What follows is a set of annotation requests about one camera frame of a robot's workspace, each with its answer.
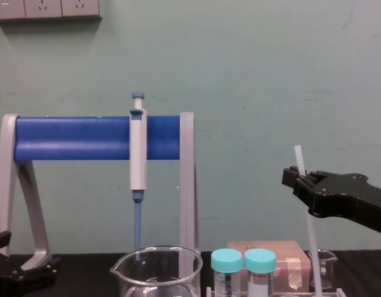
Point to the clear plastic vial rack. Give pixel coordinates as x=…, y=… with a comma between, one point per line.
x=301, y=293

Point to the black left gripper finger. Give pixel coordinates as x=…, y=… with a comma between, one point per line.
x=0, y=241
x=35, y=270

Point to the white stirring rod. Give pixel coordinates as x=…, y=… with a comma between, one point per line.
x=312, y=241

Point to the brown cardboard box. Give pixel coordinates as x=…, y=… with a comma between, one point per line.
x=289, y=250

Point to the large clear glass beaker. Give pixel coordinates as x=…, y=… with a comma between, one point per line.
x=159, y=272

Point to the teal capped sample vial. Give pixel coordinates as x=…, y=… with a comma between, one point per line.
x=260, y=260
x=226, y=260

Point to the white and blue pipette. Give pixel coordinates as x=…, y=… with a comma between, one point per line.
x=138, y=154

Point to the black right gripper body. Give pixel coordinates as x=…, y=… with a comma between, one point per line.
x=357, y=198

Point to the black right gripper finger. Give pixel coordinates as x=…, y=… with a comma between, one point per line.
x=290, y=178
x=308, y=193

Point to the blue and grey pipette stand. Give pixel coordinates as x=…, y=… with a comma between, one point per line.
x=72, y=137

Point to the small clear glass beaker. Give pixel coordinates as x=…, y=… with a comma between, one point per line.
x=328, y=266

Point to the grey wall socket panel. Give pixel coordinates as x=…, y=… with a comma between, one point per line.
x=44, y=7

